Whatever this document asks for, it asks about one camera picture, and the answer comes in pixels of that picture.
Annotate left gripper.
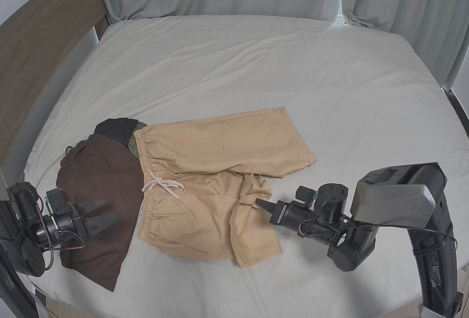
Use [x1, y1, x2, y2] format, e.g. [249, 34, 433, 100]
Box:
[40, 198, 123, 242]

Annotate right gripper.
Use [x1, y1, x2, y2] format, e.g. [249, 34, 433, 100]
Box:
[270, 200, 320, 235]

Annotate beige shorts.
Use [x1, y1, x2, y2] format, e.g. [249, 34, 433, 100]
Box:
[133, 107, 317, 269]

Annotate bed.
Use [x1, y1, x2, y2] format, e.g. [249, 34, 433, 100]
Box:
[0, 0, 469, 318]

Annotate brown shorts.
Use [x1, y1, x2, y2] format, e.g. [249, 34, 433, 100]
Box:
[56, 136, 144, 292]

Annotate green garment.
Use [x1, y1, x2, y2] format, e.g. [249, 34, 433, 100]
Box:
[126, 121, 149, 162]

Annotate black garment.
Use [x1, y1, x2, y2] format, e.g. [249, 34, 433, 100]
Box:
[94, 119, 139, 148]

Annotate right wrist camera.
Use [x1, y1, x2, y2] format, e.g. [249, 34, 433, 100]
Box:
[295, 185, 318, 208]

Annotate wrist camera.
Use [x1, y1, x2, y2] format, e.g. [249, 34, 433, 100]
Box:
[45, 187, 69, 215]
[295, 185, 318, 208]

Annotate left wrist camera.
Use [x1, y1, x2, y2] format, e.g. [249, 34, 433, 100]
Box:
[45, 187, 69, 215]

